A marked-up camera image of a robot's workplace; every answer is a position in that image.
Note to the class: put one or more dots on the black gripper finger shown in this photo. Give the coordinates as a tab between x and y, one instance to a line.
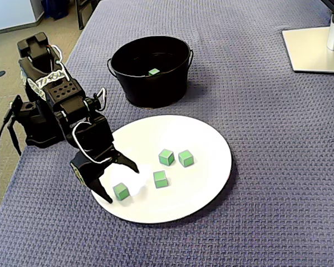
100	190
126	162

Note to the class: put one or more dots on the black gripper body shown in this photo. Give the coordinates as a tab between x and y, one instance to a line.
92	170

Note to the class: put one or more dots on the green cube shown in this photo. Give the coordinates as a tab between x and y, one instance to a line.
186	158
166	157
160	179
120	191
154	72

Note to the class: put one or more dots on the black robot arm with stickers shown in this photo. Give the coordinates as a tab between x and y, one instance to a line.
36	69

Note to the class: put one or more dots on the white round plate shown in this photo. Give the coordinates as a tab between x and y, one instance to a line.
197	180

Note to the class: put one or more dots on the black metal bucket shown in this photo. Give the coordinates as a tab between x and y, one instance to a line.
156	89

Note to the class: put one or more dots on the black floor outlet disc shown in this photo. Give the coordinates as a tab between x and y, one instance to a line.
0	74

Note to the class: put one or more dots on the blue bin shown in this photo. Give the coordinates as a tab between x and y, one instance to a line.
55	8

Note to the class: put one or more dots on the blue-grey woven table cloth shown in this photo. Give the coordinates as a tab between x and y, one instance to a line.
267	167

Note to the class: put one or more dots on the white monitor stand base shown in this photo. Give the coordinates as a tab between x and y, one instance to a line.
309	50

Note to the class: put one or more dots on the dark chair frame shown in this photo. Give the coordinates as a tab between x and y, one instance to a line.
82	14

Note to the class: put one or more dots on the white wall panel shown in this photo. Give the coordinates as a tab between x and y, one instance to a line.
8	14

